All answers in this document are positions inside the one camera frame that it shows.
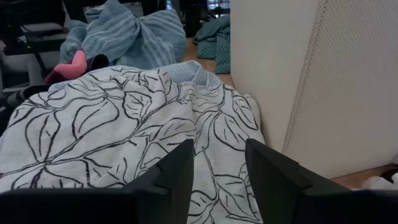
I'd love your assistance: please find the white leaf-print cloth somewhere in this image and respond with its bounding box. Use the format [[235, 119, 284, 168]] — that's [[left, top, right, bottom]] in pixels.
[[0, 63, 265, 224]]

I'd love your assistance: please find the light blue shirt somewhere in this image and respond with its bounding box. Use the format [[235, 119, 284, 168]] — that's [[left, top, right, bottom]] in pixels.
[[157, 60, 223, 88]]

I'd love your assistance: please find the black underwear grey patterned waistband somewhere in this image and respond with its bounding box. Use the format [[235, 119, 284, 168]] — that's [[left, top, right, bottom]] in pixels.
[[86, 54, 109, 71]]

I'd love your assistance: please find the black desk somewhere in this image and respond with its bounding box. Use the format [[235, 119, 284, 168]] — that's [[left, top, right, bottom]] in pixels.
[[0, 0, 68, 57]]

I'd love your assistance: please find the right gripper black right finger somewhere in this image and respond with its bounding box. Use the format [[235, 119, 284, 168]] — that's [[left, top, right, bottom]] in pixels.
[[245, 139, 352, 224]]

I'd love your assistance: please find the blue striped towel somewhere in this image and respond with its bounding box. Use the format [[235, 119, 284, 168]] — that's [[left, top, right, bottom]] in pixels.
[[58, 0, 187, 70]]

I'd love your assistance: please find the dark red pink sock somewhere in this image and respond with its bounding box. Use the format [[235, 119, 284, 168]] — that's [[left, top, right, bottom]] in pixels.
[[43, 49, 88, 85]]

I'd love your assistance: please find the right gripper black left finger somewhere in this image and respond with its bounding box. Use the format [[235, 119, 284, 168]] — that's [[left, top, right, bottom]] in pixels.
[[123, 139, 195, 224]]

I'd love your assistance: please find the teal dotted cloth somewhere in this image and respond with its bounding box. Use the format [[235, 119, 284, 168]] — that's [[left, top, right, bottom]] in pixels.
[[192, 14, 231, 75]]

